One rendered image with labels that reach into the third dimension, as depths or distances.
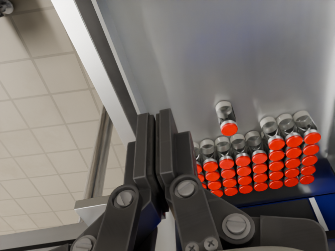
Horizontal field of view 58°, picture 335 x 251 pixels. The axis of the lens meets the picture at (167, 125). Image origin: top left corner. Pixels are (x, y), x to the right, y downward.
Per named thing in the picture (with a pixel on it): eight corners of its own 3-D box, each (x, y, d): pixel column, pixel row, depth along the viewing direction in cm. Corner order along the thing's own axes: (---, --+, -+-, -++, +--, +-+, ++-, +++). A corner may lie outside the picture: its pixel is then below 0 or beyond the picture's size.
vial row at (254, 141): (306, 131, 44) (319, 154, 41) (186, 152, 47) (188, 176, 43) (307, 120, 43) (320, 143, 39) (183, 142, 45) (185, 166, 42)
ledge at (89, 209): (158, 225, 66) (158, 234, 65) (102, 234, 68) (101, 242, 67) (139, 189, 57) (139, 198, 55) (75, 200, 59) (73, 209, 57)
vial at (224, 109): (232, 111, 41) (238, 133, 38) (216, 114, 42) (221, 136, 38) (231, 98, 40) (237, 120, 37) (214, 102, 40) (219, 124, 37)
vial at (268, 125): (275, 125, 43) (285, 149, 40) (259, 128, 44) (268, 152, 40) (275, 114, 42) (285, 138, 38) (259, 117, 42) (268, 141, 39)
